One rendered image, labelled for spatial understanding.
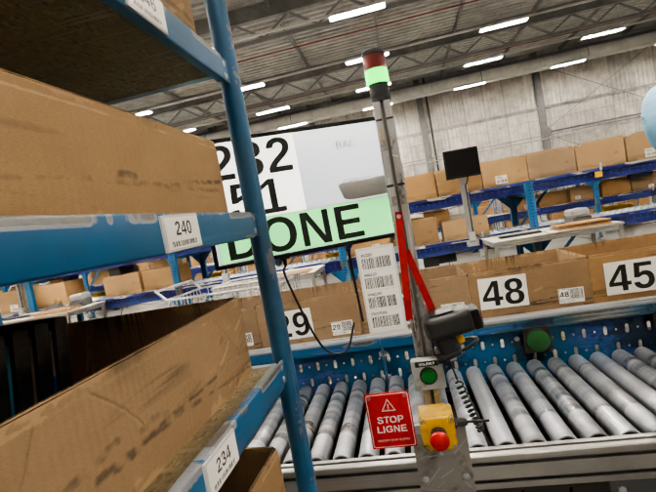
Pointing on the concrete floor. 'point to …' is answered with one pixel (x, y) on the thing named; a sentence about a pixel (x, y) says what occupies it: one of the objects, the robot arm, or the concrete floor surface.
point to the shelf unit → (143, 226)
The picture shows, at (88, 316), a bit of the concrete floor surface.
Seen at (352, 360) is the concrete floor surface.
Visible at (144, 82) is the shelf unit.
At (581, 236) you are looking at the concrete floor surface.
